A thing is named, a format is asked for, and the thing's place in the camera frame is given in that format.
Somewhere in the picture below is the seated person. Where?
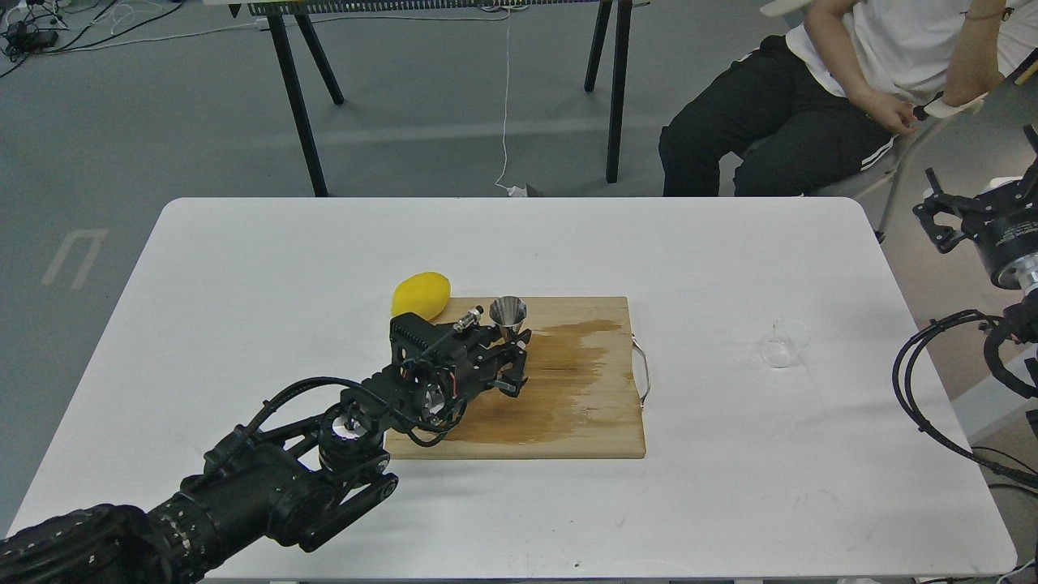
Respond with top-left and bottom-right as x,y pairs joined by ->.
658,1 -> 1037,197

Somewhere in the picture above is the wooden cutting board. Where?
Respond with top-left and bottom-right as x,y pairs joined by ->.
386,297 -> 646,461

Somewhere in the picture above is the cable bundle on floor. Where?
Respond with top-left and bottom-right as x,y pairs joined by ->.
0,0 -> 187,78

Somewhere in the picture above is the white hanging cable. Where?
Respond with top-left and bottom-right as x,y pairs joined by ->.
495,6 -> 528,197

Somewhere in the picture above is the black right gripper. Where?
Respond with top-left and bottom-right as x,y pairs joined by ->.
913,124 -> 1038,291

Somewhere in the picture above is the black-legged background table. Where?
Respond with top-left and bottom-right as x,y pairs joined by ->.
225,1 -> 637,197

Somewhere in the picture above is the yellow lemon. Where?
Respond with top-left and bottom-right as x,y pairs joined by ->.
390,271 -> 452,319

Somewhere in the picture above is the steel jigger measuring cup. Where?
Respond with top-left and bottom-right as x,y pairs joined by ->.
489,295 -> 529,341

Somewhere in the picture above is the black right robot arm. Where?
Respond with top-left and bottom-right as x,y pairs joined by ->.
890,163 -> 1037,496

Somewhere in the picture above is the clear glass cup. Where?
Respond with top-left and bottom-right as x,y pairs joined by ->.
757,317 -> 809,369

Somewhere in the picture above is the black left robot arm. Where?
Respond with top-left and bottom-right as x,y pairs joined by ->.
1,296 -> 532,583

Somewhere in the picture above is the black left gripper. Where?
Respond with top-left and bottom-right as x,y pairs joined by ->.
389,304 -> 532,423

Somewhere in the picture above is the grey chair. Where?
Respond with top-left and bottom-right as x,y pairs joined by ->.
804,93 -> 987,243

